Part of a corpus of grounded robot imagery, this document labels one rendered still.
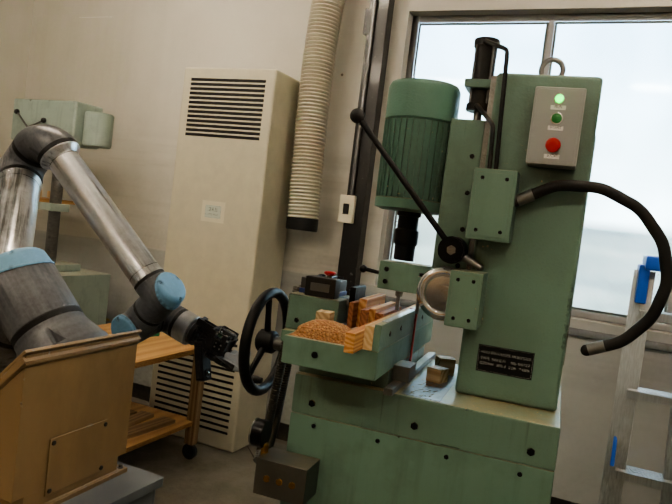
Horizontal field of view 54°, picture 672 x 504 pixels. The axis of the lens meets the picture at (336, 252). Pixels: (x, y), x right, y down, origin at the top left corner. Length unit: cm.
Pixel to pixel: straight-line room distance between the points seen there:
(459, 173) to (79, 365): 91
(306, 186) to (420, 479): 187
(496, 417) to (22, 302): 98
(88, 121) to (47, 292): 214
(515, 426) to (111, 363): 84
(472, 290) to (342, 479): 51
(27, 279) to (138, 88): 260
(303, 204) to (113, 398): 179
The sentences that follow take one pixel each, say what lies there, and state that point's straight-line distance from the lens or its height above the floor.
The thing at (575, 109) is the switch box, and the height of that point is 144.
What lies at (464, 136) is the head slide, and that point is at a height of 138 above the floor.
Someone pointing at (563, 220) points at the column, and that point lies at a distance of 148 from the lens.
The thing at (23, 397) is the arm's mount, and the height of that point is 78.
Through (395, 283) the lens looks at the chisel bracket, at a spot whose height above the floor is 102.
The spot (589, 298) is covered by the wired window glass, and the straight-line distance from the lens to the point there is 299.
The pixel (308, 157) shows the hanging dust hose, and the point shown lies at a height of 142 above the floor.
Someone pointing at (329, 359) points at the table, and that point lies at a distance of 137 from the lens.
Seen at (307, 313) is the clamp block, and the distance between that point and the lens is 163.
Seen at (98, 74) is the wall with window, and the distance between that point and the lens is 417.
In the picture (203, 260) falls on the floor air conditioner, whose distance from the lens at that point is 320.
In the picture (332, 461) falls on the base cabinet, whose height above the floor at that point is 62.
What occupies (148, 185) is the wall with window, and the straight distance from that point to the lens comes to 382.
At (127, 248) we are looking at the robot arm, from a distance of 179.
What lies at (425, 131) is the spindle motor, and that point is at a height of 138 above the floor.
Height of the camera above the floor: 116
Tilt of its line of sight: 3 degrees down
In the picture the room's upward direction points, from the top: 7 degrees clockwise
